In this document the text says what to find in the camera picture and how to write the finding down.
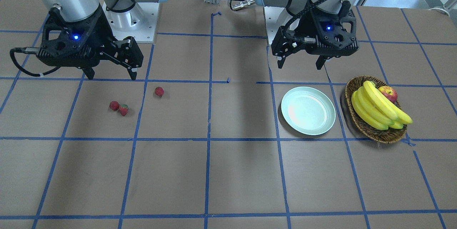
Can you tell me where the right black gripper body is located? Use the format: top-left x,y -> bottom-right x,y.
96,36 -> 144,70

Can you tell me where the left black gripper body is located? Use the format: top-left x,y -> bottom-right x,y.
271,26 -> 296,58

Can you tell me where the strawberry with green leaves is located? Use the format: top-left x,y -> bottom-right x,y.
118,104 -> 129,116

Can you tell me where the plain red strawberry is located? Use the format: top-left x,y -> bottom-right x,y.
109,101 -> 120,111

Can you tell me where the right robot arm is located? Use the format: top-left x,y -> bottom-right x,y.
10,0 -> 167,81

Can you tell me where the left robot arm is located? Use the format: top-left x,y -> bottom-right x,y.
256,0 -> 359,70

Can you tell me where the light green plate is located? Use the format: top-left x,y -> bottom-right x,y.
280,86 -> 336,135

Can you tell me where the yellow banana bunch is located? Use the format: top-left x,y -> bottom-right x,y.
351,81 -> 413,131

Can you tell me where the red apple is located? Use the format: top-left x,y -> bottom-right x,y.
378,86 -> 398,103

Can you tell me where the wicker basket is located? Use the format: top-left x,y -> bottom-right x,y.
340,76 -> 408,144

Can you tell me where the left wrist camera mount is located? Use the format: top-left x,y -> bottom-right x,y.
295,7 -> 359,56

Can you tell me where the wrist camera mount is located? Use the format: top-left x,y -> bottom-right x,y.
295,7 -> 359,56
36,6 -> 112,68

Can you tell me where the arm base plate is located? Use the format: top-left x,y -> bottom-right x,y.
264,6 -> 293,46
102,2 -> 160,44

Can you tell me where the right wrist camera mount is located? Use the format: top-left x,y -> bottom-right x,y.
36,6 -> 112,68

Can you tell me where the silver cable connector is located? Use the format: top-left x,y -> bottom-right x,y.
230,0 -> 256,12

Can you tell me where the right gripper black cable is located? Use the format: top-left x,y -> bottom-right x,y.
10,47 -> 61,77

